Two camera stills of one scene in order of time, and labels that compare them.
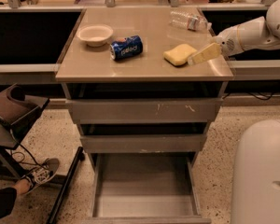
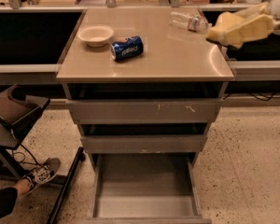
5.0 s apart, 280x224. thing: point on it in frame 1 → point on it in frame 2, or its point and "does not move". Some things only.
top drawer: x=147 y=110 does not move
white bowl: x=94 y=35 does not move
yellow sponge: x=179 y=55 → x=226 y=21
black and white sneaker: x=41 y=174 does not move
